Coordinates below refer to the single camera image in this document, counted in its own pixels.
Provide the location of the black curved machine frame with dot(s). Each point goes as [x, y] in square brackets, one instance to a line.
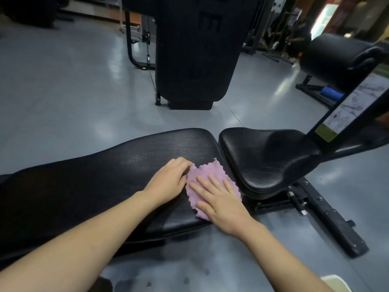
[129, 48]

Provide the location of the pink cleaning cloth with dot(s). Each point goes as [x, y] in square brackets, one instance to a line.
[206, 171]

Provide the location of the red lit vending machine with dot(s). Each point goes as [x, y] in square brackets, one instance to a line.
[323, 21]

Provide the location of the person's right hand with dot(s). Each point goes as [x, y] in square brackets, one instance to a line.
[225, 209]

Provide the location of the blue foam roller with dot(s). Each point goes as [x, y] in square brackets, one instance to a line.
[332, 93]

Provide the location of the person's left hand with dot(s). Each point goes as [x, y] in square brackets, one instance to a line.
[167, 182]

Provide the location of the black gym equipment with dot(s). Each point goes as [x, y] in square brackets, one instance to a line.
[30, 12]

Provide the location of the pale green basin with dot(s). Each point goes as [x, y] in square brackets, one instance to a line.
[335, 284]

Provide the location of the black padded gym bench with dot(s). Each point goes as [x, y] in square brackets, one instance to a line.
[91, 185]

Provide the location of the person's right forearm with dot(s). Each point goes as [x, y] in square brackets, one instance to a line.
[282, 261]

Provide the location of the person's left forearm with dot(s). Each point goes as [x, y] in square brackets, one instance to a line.
[70, 249]

